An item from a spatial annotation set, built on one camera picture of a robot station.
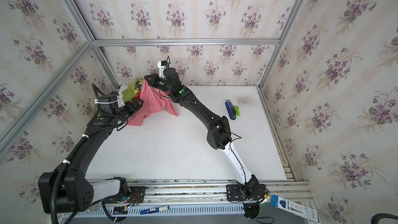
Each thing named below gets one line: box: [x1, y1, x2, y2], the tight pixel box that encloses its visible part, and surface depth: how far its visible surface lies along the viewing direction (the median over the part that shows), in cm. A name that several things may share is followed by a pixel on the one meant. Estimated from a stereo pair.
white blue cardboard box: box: [270, 194, 319, 223], surface depth 70 cm
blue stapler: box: [224, 99, 237, 120], surface depth 106 cm
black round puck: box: [243, 202, 261, 220], surface depth 72 cm
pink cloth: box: [124, 79, 179, 126], surface depth 86 cm
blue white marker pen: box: [139, 205, 170, 215], surface depth 70 cm
